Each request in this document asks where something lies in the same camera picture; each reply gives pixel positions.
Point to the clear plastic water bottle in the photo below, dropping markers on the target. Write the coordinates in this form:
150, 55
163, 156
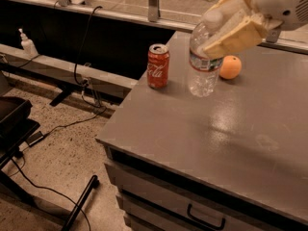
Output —
203, 72

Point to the grey drawer cabinet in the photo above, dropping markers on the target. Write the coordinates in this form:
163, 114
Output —
156, 199

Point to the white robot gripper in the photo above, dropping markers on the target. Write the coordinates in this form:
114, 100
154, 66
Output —
281, 4

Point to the metal window post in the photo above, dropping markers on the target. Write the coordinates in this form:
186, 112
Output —
153, 10

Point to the red coke can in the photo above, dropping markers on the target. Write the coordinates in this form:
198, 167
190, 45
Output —
157, 66

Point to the white pump dispenser bottle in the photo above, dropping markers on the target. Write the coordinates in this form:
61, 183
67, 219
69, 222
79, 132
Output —
28, 44

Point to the orange fruit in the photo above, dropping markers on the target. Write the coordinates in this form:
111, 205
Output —
231, 67

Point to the black metal floor leg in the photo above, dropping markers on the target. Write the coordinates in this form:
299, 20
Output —
92, 184

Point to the black chair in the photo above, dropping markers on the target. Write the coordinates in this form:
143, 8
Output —
15, 128

